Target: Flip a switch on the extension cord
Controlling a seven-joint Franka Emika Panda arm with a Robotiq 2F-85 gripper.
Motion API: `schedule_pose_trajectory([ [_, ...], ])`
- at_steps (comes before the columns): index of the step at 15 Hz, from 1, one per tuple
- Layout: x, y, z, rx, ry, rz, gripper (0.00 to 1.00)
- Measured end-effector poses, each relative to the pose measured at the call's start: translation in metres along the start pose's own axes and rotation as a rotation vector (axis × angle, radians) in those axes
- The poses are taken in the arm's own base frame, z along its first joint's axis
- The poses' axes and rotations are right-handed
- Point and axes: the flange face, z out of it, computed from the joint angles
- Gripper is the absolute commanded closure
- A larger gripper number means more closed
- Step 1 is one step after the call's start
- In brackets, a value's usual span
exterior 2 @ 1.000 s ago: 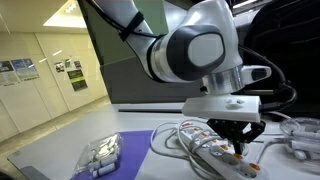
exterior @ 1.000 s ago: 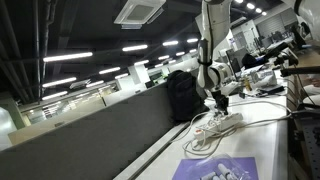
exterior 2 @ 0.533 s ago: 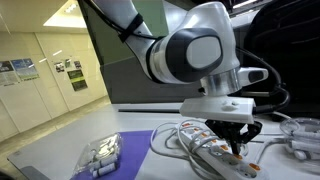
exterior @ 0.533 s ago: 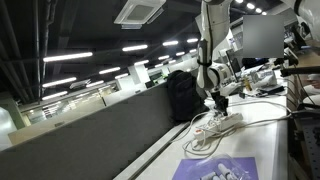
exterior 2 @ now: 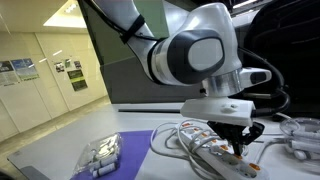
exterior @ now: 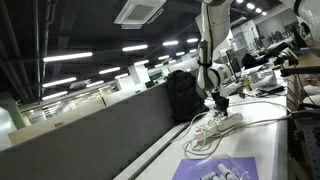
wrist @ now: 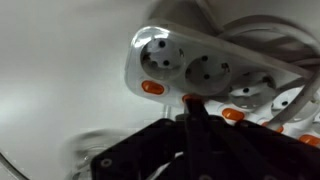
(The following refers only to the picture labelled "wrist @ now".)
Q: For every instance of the white power strip orange switches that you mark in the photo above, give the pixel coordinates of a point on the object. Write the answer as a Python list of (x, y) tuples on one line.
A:
[(160, 63)]

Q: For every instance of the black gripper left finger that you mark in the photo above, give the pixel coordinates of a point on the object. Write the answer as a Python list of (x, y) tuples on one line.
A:
[(150, 150)]

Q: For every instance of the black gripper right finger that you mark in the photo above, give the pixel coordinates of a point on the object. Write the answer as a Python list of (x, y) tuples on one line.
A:
[(240, 150)]

